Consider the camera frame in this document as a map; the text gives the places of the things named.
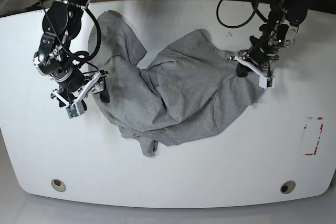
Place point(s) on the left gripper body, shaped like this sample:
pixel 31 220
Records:
pixel 260 56

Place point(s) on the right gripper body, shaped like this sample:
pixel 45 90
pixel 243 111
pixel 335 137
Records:
pixel 69 80

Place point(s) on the grey T-shirt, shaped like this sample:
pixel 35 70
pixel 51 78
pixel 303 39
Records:
pixel 188 92

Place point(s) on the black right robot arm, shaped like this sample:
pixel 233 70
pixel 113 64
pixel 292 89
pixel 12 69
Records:
pixel 61 24

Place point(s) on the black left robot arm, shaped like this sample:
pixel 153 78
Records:
pixel 278 32

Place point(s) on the red tape rectangle marking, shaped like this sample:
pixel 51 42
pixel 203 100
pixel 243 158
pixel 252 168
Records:
pixel 311 135

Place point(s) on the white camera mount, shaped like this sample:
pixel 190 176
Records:
pixel 265 74
pixel 75 103

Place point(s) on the left table cable grommet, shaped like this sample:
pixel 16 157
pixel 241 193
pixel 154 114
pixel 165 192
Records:
pixel 58 185

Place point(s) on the table cable grommet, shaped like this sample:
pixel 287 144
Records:
pixel 58 185
pixel 288 187

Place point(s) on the right table cable grommet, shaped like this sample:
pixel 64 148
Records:
pixel 288 187

